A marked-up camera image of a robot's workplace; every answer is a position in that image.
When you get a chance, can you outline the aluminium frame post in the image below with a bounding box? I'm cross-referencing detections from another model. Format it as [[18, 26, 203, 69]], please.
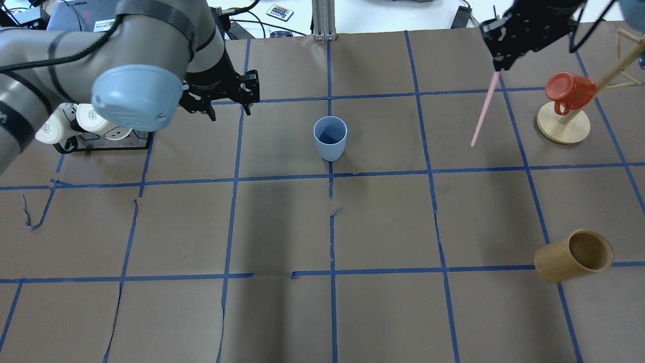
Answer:
[[311, 0, 337, 41]]

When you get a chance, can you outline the remote control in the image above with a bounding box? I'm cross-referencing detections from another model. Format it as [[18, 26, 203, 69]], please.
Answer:
[[266, 4, 294, 22]]

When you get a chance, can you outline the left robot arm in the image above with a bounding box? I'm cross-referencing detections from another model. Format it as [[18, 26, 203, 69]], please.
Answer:
[[2, 1, 261, 171]]

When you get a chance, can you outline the orange red mug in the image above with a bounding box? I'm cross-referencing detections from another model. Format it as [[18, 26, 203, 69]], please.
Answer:
[[545, 72, 597, 116]]

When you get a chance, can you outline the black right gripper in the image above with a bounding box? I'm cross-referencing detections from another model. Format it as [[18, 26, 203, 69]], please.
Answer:
[[479, 1, 585, 72]]

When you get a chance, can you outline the white mug near rack end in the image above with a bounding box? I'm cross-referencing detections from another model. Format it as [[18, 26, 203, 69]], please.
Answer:
[[35, 103, 81, 145]]

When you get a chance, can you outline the wooden mug tree stand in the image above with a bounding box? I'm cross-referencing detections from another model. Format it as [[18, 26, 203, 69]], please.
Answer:
[[536, 28, 644, 144]]

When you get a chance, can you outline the white mug far rack side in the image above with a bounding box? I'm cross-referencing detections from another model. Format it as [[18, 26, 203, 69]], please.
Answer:
[[76, 103, 132, 141]]

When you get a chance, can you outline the bamboo chopstick holder cup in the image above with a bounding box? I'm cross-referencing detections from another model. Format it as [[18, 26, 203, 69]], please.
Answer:
[[534, 229, 614, 283]]

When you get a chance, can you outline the pink chopstick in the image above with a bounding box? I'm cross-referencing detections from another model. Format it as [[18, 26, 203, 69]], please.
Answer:
[[470, 71, 501, 147]]

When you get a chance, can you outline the light blue plastic cup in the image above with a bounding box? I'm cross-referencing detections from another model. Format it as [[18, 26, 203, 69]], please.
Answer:
[[313, 116, 348, 162]]

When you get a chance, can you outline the black computer box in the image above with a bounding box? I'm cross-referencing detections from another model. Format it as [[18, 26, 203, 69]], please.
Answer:
[[46, 1, 118, 32]]

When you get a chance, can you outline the black wire mug rack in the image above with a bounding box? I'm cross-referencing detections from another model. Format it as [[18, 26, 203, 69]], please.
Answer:
[[53, 130, 152, 154]]

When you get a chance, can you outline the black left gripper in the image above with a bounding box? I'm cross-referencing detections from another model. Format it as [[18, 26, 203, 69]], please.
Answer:
[[179, 50, 261, 122]]

